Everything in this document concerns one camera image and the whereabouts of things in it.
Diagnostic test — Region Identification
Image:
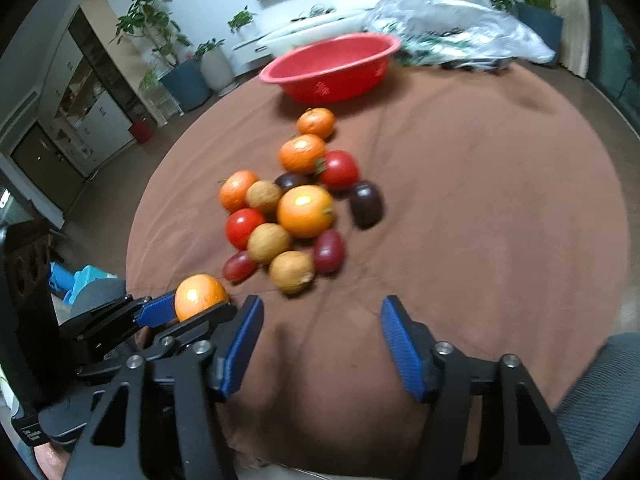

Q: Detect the red plum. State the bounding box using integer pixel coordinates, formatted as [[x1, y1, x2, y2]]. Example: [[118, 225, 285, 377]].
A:
[[314, 229, 346, 274], [222, 250, 258, 283]]

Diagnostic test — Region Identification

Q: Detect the tan round fruit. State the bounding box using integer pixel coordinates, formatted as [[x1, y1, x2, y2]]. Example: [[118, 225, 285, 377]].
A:
[[246, 223, 292, 264], [245, 180, 282, 214], [268, 250, 316, 295]]

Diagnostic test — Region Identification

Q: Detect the red tomato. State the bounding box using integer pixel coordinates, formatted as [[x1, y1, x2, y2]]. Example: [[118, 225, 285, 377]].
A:
[[316, 151, 360, 193], [224, 208, 265, 250]]

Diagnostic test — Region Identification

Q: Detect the dark purple plum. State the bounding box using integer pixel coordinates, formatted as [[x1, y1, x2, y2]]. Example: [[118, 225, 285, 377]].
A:
[[348, 180, 384, 229]]

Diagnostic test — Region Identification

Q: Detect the large orange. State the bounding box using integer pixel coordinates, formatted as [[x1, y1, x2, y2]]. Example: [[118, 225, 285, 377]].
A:
[[276, 185, 334, 238], [279, 134, 326, 174]]

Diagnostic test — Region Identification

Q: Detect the small orange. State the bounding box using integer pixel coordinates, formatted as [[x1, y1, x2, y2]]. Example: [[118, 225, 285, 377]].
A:
[[296, 107, 335, 140]]

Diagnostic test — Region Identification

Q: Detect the blue plastic stool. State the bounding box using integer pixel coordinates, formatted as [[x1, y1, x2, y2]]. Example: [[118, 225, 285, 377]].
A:
[[48, 262, 117, 306]]

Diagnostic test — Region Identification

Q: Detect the brown tablecloth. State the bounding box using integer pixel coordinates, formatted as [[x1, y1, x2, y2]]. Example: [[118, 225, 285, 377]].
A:
[[124, 62, 630, 478]]

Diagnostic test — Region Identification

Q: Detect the red bin on floor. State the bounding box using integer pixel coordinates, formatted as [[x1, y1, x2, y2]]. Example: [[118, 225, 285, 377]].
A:
[[128, 119, 154, 144]]

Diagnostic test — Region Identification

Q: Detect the grey chair seat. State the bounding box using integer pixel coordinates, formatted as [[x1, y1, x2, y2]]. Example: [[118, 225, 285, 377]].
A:
[[555, 333, 639, 479]]

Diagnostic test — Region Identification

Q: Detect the white shelving cabinet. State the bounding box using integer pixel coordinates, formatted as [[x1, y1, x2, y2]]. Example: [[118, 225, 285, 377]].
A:
[[38, 0, 151, 177]]

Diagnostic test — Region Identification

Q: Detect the plant white pot left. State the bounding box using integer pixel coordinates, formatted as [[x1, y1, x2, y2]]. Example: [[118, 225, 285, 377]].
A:
[[194, 38, 239, 96]]

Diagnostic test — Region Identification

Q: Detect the red plastic basin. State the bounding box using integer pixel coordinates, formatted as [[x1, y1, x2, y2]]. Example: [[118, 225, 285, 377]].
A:
[[259, 32, 400, 106]]

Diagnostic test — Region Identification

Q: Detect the white tv cabinet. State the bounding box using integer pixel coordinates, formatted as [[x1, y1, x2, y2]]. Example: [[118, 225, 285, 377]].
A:
[[231, 37, 272, 76]]

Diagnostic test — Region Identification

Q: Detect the white plastic basin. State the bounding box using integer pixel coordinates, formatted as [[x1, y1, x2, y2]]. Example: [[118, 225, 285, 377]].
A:
[[258, 9, 367, 58]]

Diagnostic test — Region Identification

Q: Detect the tall plant blue pot left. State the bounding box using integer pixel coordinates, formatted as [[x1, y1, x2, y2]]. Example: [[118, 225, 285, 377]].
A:
[[114, 0, 212, 112]]

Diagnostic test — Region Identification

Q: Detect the tall plant blue pot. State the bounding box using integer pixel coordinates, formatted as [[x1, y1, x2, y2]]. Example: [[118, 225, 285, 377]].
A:
[[114, 0, 212, 112], [494, 0, 565, 66]]

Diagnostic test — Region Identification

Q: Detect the small plant on cabinet left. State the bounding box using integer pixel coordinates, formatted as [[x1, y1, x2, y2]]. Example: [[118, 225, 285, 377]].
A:
[[228, 6, 259, 40]]

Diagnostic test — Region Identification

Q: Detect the clear plastic bag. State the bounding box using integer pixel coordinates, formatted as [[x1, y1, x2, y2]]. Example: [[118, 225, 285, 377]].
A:
[[362, 0, 555, 72]]

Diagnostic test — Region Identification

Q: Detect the tall plant blue pot right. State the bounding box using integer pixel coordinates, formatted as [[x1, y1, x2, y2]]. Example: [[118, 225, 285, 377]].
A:
[[494, 0, 565, 66]]

